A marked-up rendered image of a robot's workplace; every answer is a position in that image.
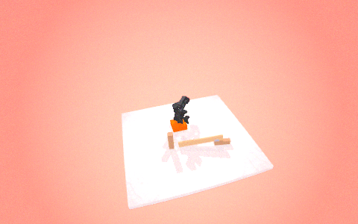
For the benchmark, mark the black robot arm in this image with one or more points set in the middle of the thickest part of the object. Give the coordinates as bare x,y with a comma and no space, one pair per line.
179,106

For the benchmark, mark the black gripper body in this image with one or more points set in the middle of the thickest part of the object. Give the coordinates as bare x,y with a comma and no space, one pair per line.
181,116

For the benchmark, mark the long wooden rail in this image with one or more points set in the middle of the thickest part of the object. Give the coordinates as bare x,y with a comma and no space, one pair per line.
199,141

